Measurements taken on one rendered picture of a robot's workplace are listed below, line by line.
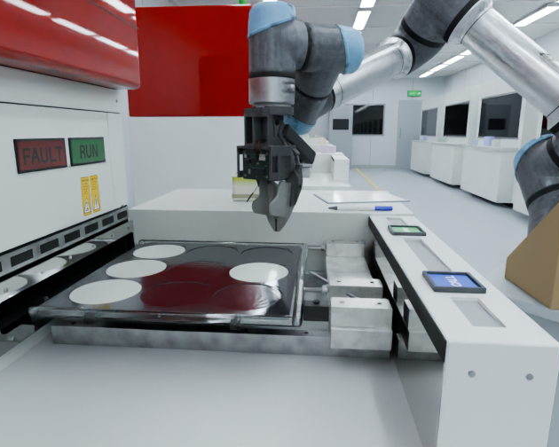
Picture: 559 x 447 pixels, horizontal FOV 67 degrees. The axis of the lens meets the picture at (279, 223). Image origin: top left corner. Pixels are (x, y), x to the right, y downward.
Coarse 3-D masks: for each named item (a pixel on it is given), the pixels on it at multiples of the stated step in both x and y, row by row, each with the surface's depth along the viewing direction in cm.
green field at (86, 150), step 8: (72, 144) 71; (80, 144) 74; (88, 144) 76; (96, 144) 79; (72, 152) 71; (80, 152) 74; (88, 152) 76; (96, 152) 79; (80, 160) 74; (88, 160) 76; (96, 160) 79
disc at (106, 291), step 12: (84, 288) 64; (96, 288) 64; (108, 288) 64; (120, 288) 64; (132, 288) 64; (72, 300) 60; (84, 300) 60; (96, 300) 60; (108, 300) 60; (120, 300) 60
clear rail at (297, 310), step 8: (304, 248) 85; (304, 256) 79; (304, 264) 75; (304, 272) 71; (304, 280) 67; (296, 288) 64; (304, 288) 65; (296, 296) 60; (296, 304) 57; (296, 312) 55; (296, 320) 53
